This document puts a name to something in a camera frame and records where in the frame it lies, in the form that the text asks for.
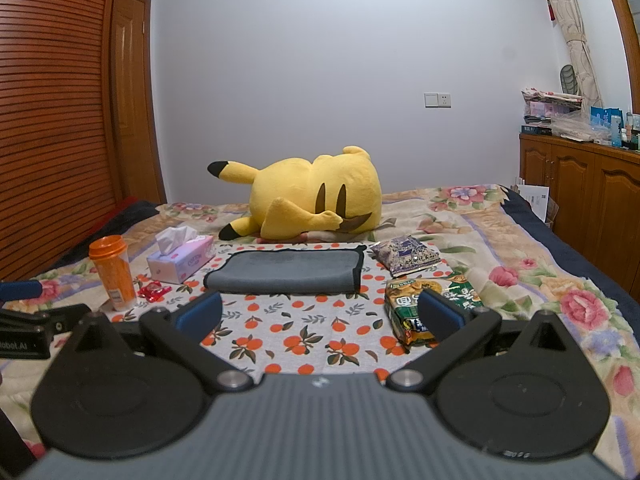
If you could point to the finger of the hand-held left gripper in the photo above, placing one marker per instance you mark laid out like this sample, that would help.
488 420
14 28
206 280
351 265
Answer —
50 321
20 291

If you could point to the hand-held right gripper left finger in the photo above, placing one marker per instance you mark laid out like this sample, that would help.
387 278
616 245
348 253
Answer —
200 317

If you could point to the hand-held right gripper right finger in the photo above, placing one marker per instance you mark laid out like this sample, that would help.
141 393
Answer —
440 316

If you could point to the purple and grey towel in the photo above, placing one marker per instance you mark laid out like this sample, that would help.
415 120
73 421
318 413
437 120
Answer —
285 270

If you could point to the green yellow snack packet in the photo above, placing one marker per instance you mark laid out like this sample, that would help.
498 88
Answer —
405 310

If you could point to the red candy wrapper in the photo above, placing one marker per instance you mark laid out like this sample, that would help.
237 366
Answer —
154 291

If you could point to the pink white tissue box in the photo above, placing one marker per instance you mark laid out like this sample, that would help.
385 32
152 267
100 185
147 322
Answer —
185 260

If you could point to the purple snack packet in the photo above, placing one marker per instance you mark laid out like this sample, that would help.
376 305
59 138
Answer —
407 255

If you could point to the orange lidded cup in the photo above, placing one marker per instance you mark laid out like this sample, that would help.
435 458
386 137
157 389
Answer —
117 280

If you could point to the orange fruit print cloth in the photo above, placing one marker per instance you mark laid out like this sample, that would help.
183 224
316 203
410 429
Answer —
300 330

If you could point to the floral blanket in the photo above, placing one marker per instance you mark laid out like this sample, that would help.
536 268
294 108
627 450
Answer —
550 280

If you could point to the white cardboard box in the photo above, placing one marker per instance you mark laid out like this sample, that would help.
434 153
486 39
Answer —
535 197

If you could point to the yellow plush toy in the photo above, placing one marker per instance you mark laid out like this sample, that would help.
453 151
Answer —
295 185

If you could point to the slatted wooden wardrobe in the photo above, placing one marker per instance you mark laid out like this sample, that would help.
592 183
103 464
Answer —
50 110

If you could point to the wooden cabinet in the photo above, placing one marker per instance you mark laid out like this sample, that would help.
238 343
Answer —
600 200

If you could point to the wooden door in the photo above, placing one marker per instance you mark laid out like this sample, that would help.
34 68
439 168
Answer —
132 110

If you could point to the stack of papers and bags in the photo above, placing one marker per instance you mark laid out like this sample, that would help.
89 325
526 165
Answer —
550 110

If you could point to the grey fan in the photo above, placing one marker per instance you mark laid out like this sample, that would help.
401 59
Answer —
568 77

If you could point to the cream curtain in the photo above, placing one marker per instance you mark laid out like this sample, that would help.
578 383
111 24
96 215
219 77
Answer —
570 25

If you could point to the red hanging ornament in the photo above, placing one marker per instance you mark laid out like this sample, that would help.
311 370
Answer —
551 10

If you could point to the white wall switch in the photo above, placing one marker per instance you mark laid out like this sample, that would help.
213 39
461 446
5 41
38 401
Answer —
437 100

